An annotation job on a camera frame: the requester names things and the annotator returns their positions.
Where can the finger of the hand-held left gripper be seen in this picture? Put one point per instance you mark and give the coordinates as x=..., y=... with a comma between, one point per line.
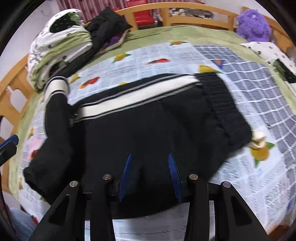
x=10, y=140
x=8, y=151

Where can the purple plush toy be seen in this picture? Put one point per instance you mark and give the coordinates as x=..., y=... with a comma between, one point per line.
x=254, y=25

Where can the dark folded cloth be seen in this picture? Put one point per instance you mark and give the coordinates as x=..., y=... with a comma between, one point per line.
x=74, y=64

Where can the grey checked cloth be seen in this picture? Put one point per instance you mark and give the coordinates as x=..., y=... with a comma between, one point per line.
x=259, y=81

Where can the striped red curtain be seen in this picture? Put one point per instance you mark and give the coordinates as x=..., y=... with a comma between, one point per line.
x=92, y=9

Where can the green blanket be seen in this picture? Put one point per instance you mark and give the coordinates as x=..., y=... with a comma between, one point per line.
x=175, y=33

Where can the person's jeans leg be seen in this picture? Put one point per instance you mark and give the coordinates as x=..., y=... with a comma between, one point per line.
x=22, y=224

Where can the cluttered desk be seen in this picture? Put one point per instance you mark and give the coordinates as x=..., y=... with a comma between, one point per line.
x=185, y=10

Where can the red chair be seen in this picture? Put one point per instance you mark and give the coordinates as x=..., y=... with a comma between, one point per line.
x=143, y=17

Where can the folded flower print quilt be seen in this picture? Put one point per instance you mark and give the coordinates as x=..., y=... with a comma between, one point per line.
x=57, y=41

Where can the flower print pillow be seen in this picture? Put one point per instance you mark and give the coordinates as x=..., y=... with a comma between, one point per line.
x=268, y=51

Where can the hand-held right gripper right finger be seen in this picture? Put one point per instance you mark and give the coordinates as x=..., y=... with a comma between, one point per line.
x=174, y=178

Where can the black pants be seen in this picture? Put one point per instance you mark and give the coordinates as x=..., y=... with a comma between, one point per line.
x=143, y=129

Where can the purple cloth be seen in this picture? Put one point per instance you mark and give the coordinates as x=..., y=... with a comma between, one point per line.
x=115, y=39

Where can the wooden bed frame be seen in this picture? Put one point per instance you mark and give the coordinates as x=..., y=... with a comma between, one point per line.
x=185, y=15

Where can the fruit print sheet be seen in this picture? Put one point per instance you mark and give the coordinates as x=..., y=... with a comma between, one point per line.
x=157, y=58

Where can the black jacket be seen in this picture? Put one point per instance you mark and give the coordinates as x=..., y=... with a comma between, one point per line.
x=106, y=25

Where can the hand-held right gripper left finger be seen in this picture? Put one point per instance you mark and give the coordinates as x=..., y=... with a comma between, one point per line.
x=126, y=178

